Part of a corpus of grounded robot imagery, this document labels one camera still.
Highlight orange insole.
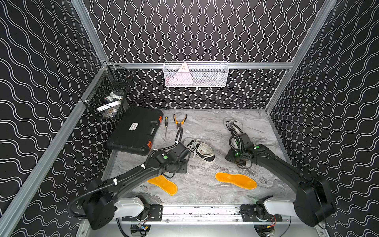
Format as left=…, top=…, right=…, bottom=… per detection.
left=215, top=172, right=257, bottom=190
left=148, top=175, right=178, bottom=196

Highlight black white sneaker with laces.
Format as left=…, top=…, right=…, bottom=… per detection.
left=184, top=138, right=216, bottom=166

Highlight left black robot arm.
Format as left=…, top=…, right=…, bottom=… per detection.
left=82, top=148, right=190, bottom=230

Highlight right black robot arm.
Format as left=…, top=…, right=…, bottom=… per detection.
left=245, top=144, right=337, bottom=227

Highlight yellow black pliers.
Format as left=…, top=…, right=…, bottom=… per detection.
left=173, top=114, right=188, bottom=129

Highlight black yellow screwdriver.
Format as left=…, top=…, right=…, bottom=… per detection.
left=164, top=117, right=169, bottom=138

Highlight black plastic tool case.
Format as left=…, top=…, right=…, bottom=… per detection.
left=107, top=107, right=164, bottom=156

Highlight pink triangular item in basket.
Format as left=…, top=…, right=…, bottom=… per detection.
left=173, top=62, right=193, bottom=86

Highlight white items in black basket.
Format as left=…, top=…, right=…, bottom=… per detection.
left=96, top=92, right=123, bottom=119

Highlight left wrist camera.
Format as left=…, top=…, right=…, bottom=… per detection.
left=172, top=143, right=191, bottom=163

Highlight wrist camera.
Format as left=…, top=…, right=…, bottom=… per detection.
left=172, top=143, right=191, bottom=163
left=239, top=133, right=254, bottom=150

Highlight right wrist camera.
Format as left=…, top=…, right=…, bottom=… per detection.
left=239, top=133, right=254, bottom=150

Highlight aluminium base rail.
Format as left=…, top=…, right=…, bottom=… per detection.
left=84, top=203, right=320, bottom=225

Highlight white wire wall basket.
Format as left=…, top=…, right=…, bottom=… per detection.
left=163, top=61, right=230, bottom=87

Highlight black wire corner basket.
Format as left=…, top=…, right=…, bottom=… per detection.
left=83, top=64, right=135, bottom=120

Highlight left corrugated black cable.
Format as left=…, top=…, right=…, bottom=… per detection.
left=67, top=177, right=119, bottom=220

